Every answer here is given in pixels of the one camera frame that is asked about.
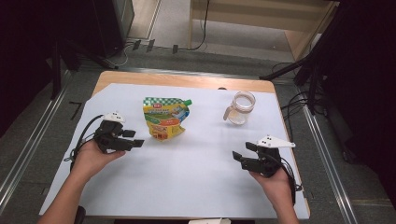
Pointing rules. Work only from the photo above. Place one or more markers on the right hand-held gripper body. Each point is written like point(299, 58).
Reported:
point(264, 163)

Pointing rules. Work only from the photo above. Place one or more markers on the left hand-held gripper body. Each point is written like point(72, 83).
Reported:
point(110, 140)

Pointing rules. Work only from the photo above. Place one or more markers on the yellow green spouted pouch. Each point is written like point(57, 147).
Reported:
point(165, 121)

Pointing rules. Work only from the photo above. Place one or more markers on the clear jar with hinged lid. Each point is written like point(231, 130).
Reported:
point(239, 109)

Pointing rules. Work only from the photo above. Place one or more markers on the person's left hand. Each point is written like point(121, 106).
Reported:
point(90, 161)

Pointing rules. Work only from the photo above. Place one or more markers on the person's right hand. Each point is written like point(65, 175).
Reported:
point(278, 189)

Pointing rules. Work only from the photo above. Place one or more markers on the small black floor block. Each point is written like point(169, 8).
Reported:
point(136, 44)
point(150, 45)
point(175, 48)

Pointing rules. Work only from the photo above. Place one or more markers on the black stand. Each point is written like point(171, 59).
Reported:
point(314, 68)
point(56, 68)

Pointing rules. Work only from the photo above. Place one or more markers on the dark cabinet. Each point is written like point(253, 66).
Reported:
point(112, 25)

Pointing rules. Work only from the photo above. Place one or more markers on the dark curtain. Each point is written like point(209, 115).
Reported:
point(25, 46)
point(370, 77)

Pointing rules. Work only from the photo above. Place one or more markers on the light wooden shelf unit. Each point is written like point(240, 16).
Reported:
point(249, 12)

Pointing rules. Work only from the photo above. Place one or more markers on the metal floor rail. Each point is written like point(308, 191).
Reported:
point(31, 143)
point(186, 72)
point(327, 161)

